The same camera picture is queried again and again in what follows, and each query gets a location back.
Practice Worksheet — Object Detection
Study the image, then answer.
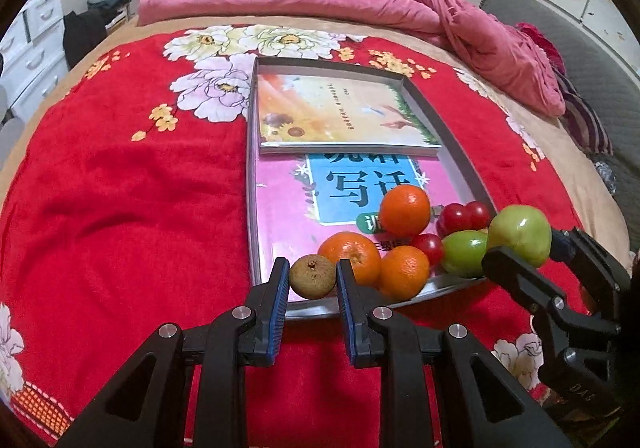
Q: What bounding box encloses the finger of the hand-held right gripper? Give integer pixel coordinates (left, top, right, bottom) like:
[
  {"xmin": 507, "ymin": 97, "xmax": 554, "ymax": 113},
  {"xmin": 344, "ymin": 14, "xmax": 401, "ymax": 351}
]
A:
[
  {"xmin": 481, "ymin": 245, "xmax": 621, "ymax": 351},
  {"xmin": 550, "ymin": 227, "xmax": 633, "ymax": 324}
]

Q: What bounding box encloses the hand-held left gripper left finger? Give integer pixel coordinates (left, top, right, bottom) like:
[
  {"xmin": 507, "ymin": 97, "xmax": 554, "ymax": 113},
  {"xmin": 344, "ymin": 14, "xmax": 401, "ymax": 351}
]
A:
[{"xmin": 55, "ymin": 257, "xmax": 292, "ymax": 448}]

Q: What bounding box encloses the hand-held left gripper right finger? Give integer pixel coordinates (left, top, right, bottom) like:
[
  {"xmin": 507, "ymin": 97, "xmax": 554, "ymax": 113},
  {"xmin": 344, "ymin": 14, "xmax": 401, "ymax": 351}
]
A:
[{"xmin": 336, "ymin": 258, "xmax": 576, "ymax": 448}]

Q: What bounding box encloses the grey cardboard box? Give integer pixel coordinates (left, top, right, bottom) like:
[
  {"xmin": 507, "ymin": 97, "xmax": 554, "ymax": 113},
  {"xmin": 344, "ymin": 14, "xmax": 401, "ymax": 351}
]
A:
[{"xmin": 244, "ymin": 57, "xmax": 501, "ymax": 323}]

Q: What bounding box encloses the green jujube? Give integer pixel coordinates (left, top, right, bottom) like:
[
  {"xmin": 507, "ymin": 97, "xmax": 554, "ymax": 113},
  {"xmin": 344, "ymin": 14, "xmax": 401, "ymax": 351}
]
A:
[
  {"xmin": 440, "ymin": 229, "xmax": 490, "ymax": 279},
  {"xmin": 487, "ymin": 205, "xmax": 552, "ymax": 269}
]

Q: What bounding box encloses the brown longan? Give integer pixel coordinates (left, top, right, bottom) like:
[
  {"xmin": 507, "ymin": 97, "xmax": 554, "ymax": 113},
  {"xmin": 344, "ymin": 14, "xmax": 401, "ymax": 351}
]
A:
[{"xmin": 289, "ymin": 254, "xmax": 338, "ymax": 300}]

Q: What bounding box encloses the orange with green stem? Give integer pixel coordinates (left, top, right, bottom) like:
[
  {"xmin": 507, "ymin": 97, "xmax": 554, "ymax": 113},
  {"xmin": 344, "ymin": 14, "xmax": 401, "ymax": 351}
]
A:
[{"xmin": 318, "ymin": 231, "xmax": 382, "ymax": 288}]

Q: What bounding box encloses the red cherry tomato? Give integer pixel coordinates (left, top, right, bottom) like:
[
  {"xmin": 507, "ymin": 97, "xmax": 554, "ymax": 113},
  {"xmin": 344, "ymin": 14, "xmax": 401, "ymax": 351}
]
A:
[
  {"xmin": 465, "ymin": 201, "xmax": 493, "ymax": 230},
  {"xmin": 436, "ymin": 204, "xmax": 468, "ymax": 236},
  {"xmin": 411, "ymin": 233, "xmax": 445, "ymax": 266}
]

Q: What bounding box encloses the large orange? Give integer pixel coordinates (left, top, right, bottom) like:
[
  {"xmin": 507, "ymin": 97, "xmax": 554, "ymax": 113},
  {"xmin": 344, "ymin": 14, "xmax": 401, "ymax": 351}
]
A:
[{"xmin": 377, "ymin": 245, "xmax": 431, "ymax": 301}]

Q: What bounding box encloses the small orange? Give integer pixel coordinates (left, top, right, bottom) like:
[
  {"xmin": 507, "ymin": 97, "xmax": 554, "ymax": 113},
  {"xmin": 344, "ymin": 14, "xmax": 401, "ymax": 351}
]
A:
[{"xmin": 379, "ymin": 184, "xmax": 432, "ymax": 237}]

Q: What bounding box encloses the silver foil wrapper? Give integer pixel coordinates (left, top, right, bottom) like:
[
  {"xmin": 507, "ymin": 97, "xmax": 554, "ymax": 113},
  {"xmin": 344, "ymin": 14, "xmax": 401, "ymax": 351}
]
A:
[{"xmin": 595, "ymin": 160, "xmax": 618, "ymax": 194}]

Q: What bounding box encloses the pink book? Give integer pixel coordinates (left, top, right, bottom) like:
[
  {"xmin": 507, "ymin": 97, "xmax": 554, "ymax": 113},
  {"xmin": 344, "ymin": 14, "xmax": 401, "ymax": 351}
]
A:
[{"xmin": 255, "ymin": 152, "xmax": 473, "ymax": 286}]

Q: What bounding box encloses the striped cloth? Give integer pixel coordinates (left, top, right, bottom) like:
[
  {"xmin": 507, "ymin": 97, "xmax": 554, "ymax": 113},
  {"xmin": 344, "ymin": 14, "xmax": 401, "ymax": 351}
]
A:
[{"xmin": 550, "ymin": 68, "xmax": 613, "ymax": 156}]

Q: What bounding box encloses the grey padded headboard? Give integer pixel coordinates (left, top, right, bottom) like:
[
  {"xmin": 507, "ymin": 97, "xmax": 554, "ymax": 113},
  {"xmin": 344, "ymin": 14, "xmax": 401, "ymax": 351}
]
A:
[{"xmin": 479, "ymin": 0, "xmax": 640, "ymax": 249}]

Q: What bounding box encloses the dark red cloth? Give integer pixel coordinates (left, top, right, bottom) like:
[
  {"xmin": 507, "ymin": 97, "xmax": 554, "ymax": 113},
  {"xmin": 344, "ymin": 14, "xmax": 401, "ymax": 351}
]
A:
[{"xmin": 515, "ymin": 22, "xmax": 563, "ymax": 74}]

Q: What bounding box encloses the red floral blanket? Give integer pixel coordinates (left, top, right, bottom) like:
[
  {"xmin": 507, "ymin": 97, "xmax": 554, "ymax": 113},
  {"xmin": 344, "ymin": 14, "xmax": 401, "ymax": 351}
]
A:
[{"xmin": 0, "ymin": 18, "xmax": 631, "ymax": 448}]

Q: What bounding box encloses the yellow sunflower book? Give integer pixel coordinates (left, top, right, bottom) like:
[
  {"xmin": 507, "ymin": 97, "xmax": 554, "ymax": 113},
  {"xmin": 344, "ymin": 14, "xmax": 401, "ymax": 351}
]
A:
[{"xmin": 257, "ymin": 73, "xmax": 443, "ymax": 158}]

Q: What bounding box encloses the black garment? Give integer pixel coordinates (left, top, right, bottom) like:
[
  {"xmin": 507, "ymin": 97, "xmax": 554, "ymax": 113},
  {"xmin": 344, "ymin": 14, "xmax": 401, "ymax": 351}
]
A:
[{"xmin": 63, "ymin": 10, "xmax": 108, "ymax": 69}]

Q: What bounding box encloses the white drawer cabinet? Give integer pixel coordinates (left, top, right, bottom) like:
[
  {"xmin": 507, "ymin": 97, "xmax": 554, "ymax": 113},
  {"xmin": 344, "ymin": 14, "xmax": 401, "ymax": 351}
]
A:
[{"xmin": 0, "ymin": 0, "xmax": 68, "ymax": 124}]

